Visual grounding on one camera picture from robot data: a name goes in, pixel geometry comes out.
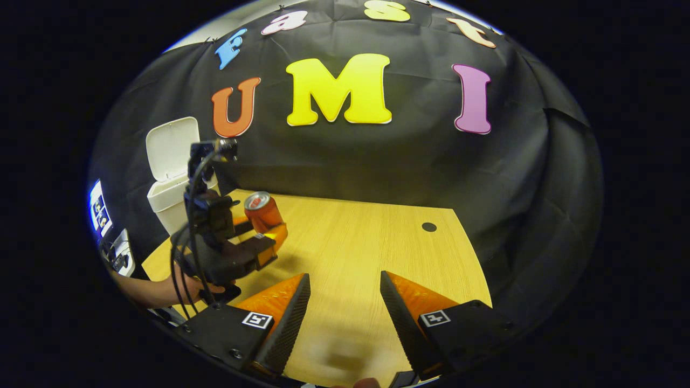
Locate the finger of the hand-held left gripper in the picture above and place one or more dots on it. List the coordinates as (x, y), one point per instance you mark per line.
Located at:
(242, 226)
(256, 250)

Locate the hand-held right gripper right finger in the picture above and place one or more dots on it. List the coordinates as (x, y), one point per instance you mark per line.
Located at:
(407, 323)

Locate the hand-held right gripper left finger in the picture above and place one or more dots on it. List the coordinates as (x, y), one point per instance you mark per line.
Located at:
(285, 328)

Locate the orange pop can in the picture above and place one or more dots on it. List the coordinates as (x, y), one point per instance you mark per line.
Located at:
(265, 213)

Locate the white garbage bin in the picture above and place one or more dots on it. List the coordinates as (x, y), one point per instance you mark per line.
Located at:
(170, 148)

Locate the wooden desktop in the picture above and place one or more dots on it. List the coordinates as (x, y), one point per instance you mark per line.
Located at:
(366, 242)

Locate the white side table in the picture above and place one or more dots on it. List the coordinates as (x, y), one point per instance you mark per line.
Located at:
(121, 253)

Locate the black desk grommet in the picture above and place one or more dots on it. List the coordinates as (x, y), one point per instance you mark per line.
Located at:
(429, 227)

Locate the computer monitor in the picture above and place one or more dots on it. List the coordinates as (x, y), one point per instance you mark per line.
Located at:
(99, 207)

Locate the black backdrop cloth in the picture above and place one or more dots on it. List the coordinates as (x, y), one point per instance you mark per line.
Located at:
(404, 161)

